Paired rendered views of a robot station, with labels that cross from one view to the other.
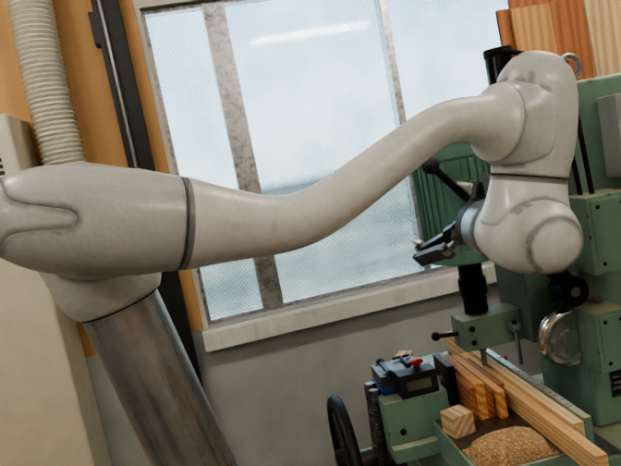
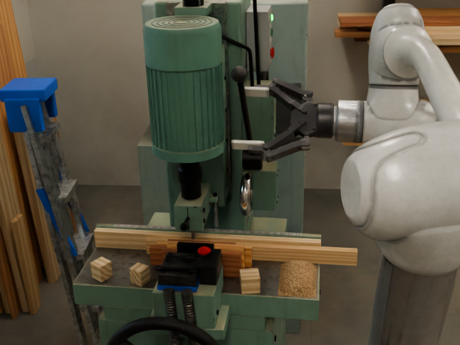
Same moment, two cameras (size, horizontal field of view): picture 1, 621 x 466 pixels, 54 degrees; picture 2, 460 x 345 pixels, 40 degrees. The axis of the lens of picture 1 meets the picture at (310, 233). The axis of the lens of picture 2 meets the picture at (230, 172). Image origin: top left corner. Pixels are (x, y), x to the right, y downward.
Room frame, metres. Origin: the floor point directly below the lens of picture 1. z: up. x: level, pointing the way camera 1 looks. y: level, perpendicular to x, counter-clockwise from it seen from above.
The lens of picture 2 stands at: (0.81, 1.02, 1.78)
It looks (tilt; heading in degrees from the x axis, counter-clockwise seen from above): 24 degrees down; 286
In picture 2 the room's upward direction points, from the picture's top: 1 degrees counter-clockwise
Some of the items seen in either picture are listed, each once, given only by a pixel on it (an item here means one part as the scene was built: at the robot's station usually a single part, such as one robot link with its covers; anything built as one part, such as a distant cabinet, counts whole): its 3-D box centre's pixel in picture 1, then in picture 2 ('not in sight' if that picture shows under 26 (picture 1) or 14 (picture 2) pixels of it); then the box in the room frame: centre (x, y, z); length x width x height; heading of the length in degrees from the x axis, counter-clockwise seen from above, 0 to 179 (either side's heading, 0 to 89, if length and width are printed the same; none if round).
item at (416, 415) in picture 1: (408, 405); (189, 293); (1.25, -0.14, 0.91); 0.15 x 0.14 x 0.09; 7
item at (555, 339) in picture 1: (566, 337); (246, 194); (1.19, -0.47, 1.02); 0.12 x 0.03 x 0.12; 97
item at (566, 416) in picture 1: (500, 377); (205, 243); (1.28, -0.35, 0.92); 0.60 x 0.02 x 0.05; 7
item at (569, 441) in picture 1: (518, 402); (249, 251); (1.15, -0.34, 0.92); 0.54 x 0.02 x 0.04; 7
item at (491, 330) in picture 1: (488, 329); (194, 208); (1.30, -0.34, 1.03); 0.14 x 0.07 x 0.09; 97
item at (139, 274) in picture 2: not in sight; (139, 274); (1.39, -0.18, 0.92); 0.04 x 0.03 x 0.04; 163
